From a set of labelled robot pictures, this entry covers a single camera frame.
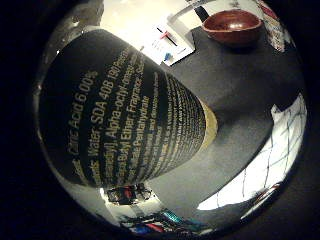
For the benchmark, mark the white paper sheet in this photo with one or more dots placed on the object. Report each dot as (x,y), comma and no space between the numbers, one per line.
(170,45)

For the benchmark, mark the dark red wooden bowl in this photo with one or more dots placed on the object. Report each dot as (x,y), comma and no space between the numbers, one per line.
(233,26)

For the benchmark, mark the black label spray bottle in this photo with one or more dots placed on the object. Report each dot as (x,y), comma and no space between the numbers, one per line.
(116,113)

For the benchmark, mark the white checked cloth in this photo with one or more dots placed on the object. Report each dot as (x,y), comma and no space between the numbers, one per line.
(266,160)

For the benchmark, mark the teal box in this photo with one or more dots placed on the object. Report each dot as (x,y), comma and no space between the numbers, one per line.
(171,216)

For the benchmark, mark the patterned white package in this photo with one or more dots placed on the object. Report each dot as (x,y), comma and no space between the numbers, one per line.
(276,30)

